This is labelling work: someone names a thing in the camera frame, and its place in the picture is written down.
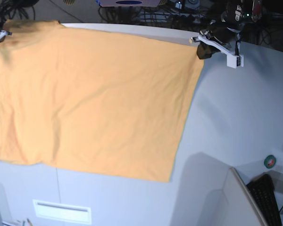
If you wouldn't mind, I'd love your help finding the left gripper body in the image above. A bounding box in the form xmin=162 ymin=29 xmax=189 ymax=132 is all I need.
xmin=200 ymin=20 xmax=242 ymax=45

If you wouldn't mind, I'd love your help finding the orange yellow t-shirt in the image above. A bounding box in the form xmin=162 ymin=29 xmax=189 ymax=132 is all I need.
xmin=0 ymin=21 xmax=204 ymax=182

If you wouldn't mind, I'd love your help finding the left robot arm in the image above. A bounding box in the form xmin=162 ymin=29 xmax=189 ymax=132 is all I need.
xmin=191 ymin=0 xmax=262 ymax=68

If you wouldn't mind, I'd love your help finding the green tape roll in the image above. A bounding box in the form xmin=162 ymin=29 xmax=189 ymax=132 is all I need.
xmin=264 ymin=155 xmax=276 ymax=169

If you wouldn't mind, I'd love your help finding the black keyboard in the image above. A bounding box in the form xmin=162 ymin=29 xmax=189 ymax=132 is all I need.
xmin=247 ymin=174 xmax=282 ymax=226

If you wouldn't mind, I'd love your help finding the beige board panel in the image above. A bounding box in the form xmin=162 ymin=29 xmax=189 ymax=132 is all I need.
xmin=224 ymin=168 xmax=267 ymax=226

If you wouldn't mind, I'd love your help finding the white rectangular tray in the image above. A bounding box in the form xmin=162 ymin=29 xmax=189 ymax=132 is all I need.
xmin=33 ymin=200 xmax=92 ymax=225

